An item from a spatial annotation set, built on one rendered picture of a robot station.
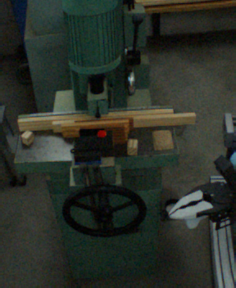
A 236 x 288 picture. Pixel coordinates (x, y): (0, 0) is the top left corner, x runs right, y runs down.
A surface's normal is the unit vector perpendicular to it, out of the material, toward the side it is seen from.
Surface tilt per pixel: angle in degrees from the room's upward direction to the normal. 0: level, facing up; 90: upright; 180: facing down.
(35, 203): 0
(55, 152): 0
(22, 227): 0
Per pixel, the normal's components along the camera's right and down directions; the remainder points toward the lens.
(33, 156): -0.04, -0.76
